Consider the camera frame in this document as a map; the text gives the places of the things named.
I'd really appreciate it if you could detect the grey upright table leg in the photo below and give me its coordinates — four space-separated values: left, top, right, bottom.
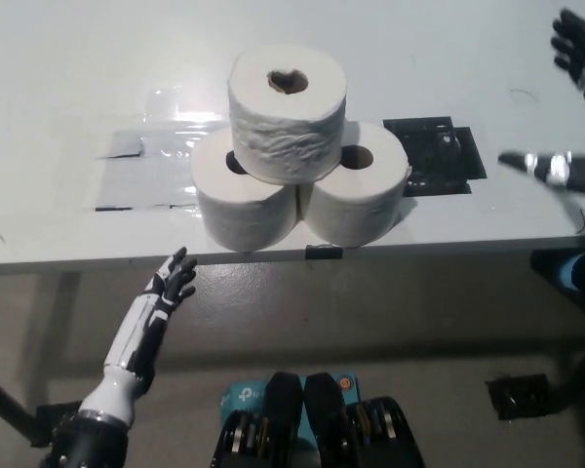
53 271 83 371

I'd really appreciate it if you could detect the black diagonal table leg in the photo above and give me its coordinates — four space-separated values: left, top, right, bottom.
0 368 36 435
548 340 585 415

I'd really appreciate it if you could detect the wrinkled white toilet paper roll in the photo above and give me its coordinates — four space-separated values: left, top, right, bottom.
227 43 348 185

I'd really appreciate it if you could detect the small black tape strip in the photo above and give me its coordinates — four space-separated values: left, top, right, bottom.
304 243 345 261

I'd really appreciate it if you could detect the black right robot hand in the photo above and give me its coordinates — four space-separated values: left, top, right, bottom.
496 7 585 196

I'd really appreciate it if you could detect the black object with blue spot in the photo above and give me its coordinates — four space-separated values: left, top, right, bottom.
529 249 585 296

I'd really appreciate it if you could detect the teal tp-link cardboard box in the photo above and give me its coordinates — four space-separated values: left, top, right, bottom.
218 372 360 440

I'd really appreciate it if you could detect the smooth white toilet paper roll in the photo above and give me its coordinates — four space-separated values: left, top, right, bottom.
296 121 414 249
190 129 301 254

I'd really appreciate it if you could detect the black square tape patch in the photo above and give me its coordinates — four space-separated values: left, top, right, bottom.
382 115 488 198

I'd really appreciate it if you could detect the black floor tape patch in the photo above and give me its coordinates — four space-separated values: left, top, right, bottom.
32 402 85 448
485 373 550 421

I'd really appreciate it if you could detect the grey glossy tape patch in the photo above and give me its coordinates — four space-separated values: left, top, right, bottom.
80 87 235 214

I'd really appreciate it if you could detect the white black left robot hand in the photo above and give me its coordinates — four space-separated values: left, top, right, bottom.
101 246 198 386

